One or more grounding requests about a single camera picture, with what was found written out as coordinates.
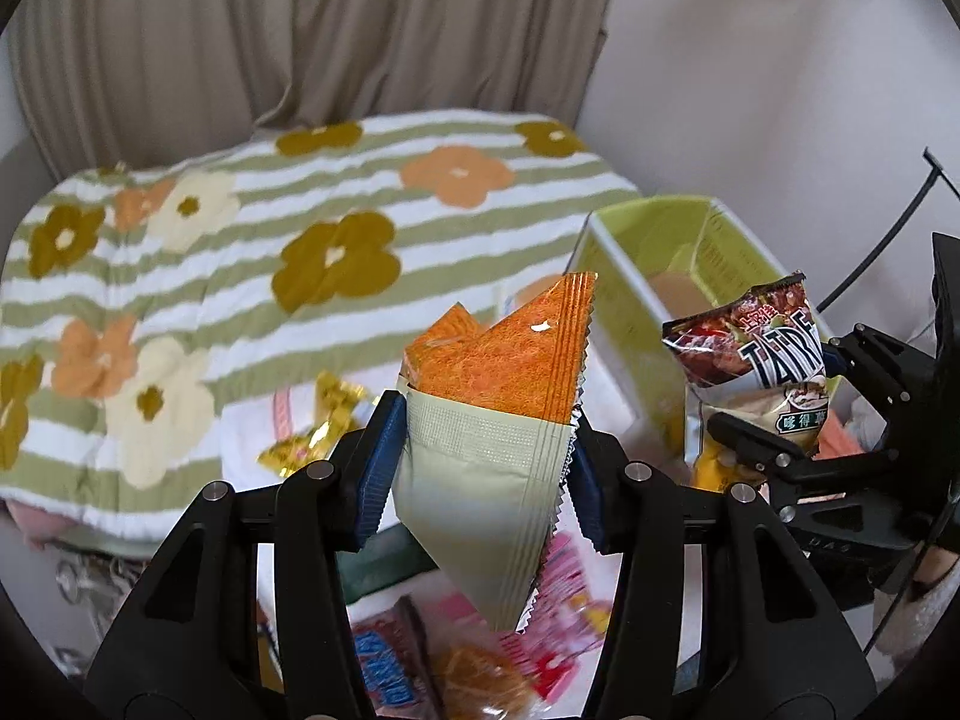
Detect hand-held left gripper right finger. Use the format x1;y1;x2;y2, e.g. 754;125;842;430
570;420;880;720

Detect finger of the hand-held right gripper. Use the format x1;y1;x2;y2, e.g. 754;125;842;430
707;409;902;524
822;325;937;430

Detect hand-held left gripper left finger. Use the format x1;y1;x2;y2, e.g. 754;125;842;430
85;388;411;720

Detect white and yellow snack packet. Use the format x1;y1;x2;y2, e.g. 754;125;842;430
690;377;835;494

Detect orange and pale green snack packet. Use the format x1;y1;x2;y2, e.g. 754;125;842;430
394;270;599;635

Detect pink snack packet yellow corner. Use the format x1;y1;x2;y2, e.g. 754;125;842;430
517;525;617;704

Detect dark red snack packet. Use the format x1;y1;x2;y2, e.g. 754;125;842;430
662;272;830;392

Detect green cardboard box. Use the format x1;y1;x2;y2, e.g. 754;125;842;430
566;195;890;467

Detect orange chips snack packet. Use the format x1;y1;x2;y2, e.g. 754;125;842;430
351;595;535;720

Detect person's right forearm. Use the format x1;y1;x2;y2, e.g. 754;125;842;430
907;544;960;606

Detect gold snack packet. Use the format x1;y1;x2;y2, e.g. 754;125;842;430
257;370;377;479

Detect pink and white cloth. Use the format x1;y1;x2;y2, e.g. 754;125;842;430
217;360;751;720

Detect floral striped blanket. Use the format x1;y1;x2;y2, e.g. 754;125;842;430
0;109;647;550

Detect grey metal object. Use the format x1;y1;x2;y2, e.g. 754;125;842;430
55;550;152;610

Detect pink fabric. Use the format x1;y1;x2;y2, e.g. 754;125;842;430
4;499;92;550

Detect beige curtain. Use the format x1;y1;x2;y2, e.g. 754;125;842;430
7;0;625;160

